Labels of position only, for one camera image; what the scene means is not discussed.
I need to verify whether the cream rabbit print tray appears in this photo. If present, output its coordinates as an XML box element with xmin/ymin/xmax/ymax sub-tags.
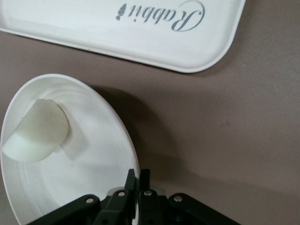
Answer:
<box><xmin>0</xmin><ymin>0</ymin><xmax>247</xmax><ymax>74</ymax></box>

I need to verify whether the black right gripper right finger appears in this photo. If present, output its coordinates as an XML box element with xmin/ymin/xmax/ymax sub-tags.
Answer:
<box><xmin>137</xmin><ymin>168</ymin><xmax>238</xmax><ymax>225</ymax></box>

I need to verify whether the pale steamed bun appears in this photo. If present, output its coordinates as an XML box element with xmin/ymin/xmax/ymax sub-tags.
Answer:
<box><xmin>1</xmin><ymin>98</ymin><xmax>70</xmax><ymax>163</ymax></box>

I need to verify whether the white round plate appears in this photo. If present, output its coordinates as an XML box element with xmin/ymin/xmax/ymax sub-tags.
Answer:
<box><xmin>0</xmin><ymin>74</ymin><xmax>142</xmax><ymax>225</ymax></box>

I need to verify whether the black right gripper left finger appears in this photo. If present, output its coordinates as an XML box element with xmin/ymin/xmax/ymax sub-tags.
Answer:
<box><xmin>27</xmin><ymin>168</ymin><xmax>137</xmax><ymax>225</ymax></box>

